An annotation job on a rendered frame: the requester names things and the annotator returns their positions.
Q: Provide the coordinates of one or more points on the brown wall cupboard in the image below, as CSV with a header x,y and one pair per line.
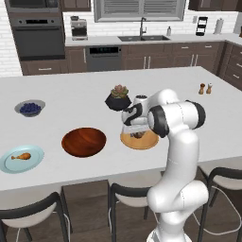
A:
x,y
75,4
214,4

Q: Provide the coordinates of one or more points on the brown side cupboard run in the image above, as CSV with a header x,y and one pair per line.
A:
x,y
233,64

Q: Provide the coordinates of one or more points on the window with blinds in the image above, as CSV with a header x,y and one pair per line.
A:
x,y
138,9

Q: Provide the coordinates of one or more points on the brown mushroom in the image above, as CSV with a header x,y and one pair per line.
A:
x,y
137,135

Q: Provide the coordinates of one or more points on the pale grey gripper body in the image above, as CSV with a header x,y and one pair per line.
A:
x,y
134,129

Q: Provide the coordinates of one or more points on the grey bowl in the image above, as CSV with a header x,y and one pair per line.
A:
x,y
19,108

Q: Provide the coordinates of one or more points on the chicken drumstick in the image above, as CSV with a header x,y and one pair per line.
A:
x,y
22,156

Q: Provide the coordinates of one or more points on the dark sink basin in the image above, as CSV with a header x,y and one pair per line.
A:
x,y
143,38

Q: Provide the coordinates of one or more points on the white wall socket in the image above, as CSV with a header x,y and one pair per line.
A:
x,y
195,19

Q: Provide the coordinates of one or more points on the brown cupboard beside dishwasher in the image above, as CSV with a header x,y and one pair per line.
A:
x,y
75,60

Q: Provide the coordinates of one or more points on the brown drawer under oven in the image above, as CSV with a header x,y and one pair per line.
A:
x,y
44,67

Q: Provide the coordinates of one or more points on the black white stool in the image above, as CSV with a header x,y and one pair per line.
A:
x,y
34,214
225,179
132,195

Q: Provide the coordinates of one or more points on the grey soap dispenser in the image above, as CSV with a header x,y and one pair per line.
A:
x,y
169,31

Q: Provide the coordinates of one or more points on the green pink succulent plant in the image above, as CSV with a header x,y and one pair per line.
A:
x,y
119,91

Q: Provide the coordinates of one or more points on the built-in microwave oven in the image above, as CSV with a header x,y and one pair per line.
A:
x,y
31,4

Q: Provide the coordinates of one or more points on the light blue plate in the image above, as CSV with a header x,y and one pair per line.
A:
x,y
20,165

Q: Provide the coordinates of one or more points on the built-in steel oven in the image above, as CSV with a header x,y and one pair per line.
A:
x,y
38,38

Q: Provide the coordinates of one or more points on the black faceted plant pot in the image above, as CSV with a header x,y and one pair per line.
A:
x,y
117,102

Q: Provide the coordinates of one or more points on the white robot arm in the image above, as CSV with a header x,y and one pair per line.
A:
x,y
182,176

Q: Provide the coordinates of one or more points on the silver coffee machine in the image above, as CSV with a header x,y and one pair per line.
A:
x,y
79,30

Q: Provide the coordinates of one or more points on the dark steel dishwasher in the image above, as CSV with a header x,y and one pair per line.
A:
x,y
103,59

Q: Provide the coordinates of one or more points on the brown lower cupboard run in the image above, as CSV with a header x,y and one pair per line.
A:
x,y
170,56

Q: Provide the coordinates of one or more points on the white paper towel roll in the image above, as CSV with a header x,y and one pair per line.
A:
x,y
218,26

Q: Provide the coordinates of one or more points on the blueberries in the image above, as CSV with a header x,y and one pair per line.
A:
x,y
30,108

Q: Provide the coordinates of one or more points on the tan round plate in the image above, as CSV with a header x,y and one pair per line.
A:
x,y
138,143

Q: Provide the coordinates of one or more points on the brown pepper shaker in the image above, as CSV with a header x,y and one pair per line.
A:
x,y
201,89

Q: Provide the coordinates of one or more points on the dark tap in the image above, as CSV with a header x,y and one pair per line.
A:
x,y
142,26

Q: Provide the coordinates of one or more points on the dark wooden bowl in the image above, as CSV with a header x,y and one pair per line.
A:
x,y
83,142

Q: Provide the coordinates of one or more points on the white topped salt shaker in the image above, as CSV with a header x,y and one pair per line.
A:
x,y
209,89

